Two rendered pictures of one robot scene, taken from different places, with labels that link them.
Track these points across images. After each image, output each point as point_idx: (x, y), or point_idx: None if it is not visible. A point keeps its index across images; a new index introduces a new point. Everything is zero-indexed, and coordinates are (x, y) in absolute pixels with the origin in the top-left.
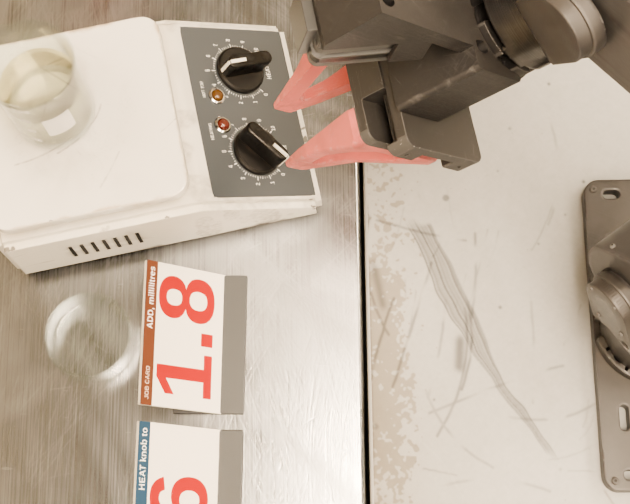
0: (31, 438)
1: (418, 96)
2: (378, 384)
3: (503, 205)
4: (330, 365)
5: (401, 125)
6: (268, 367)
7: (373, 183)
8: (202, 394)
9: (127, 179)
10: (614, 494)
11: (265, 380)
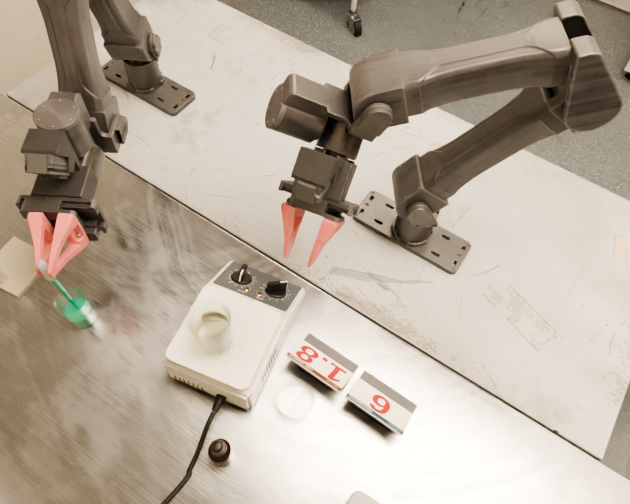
0: (316, 450)
1: (342, 191)
2: (376, 317)
3: (341, 242)
4: (359, 327)
5: (345, 205)
6: (346, 347)
7: (305, 273)
8: (344, 373)
9: (262, 330)
10: (456, 273)
11: (350, 351)
